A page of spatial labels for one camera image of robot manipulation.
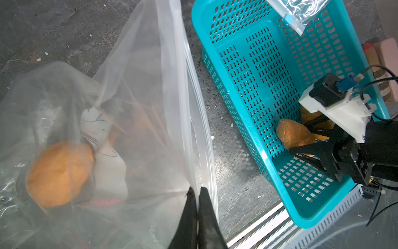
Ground checkered beige cloth item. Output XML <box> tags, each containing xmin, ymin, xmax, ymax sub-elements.
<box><xmin>361</xmin><ymin>37</ymin><xmax>398</xmax><ymax>105</ymax></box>

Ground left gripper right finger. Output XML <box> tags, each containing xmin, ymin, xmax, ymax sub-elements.
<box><xmin>198</xmin><ymin>187</ymin><xmax>228</xmax><ymax>249</ymax></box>

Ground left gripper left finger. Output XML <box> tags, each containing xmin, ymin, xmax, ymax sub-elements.
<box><xmin>169</xmin><ymin>187</ymin><xmax>198</xmax><ymax>249</ymax></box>

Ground metal base rail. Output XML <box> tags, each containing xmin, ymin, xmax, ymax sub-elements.
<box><xmin>227</xmin><ymin>185</ymin><xmax>380</xmax><ymax>249</ymax></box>

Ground teal plastic basket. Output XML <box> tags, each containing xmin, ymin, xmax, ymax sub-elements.
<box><xmin>191</xmin><ymin>0</ymin><xmax>391</xmax><ymax>229</ymax></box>

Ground clear plastic bag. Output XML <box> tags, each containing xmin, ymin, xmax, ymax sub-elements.
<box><xmin>267</xmin><ymin>0</ymin><xmax>329</xmax><ymax>36</ymax></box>
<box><xmin>1</xmin><ymin>1</ymin><xmax>218</xmax><ymax>249</ymax></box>

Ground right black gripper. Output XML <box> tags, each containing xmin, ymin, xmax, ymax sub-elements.
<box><xmin>289</xmin><ymin>115</ymin><xmax>372</xmax><ymax>185</ymax></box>

